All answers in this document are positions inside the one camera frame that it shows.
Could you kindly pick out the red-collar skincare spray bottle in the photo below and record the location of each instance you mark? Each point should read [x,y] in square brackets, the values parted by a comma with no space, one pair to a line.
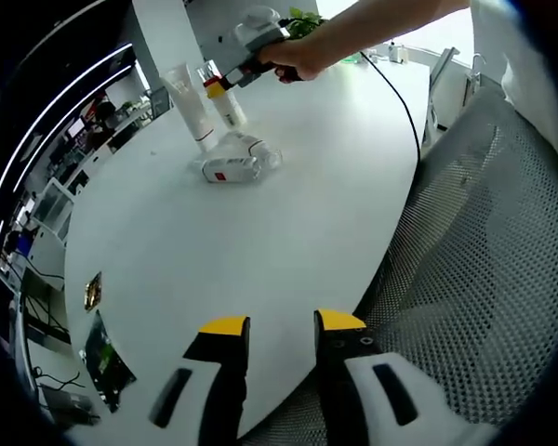
[230,109]

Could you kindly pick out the person's right hand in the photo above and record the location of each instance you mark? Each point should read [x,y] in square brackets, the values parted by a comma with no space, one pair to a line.
[297,56]

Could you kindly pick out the green and black packet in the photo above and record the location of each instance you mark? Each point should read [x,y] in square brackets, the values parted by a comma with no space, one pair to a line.
[107,362]

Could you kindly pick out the dark office chair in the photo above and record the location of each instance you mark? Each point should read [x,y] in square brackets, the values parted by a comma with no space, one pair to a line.
[162,102]

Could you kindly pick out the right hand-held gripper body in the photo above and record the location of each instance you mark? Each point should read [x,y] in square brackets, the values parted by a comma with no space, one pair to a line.
[256,39]

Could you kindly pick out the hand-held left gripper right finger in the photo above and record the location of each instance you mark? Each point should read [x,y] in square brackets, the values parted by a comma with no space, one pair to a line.
[339,367]

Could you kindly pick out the grey mesh office chair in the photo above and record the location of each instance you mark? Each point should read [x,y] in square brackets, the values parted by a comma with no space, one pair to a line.
[469,279]

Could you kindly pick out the white skincare tube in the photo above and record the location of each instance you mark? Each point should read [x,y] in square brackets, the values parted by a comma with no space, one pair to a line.
[190,107]

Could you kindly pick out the green potted plant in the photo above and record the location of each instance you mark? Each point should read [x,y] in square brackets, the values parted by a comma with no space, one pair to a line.
[307,21]

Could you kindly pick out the green transparent bottle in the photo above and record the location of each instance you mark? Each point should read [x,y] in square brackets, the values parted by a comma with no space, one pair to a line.
[352,58]

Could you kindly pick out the gold foil packet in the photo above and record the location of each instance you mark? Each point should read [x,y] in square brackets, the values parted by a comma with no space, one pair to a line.
[93,292]

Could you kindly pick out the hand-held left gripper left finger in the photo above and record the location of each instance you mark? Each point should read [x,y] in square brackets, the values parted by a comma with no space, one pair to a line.
[223,371]

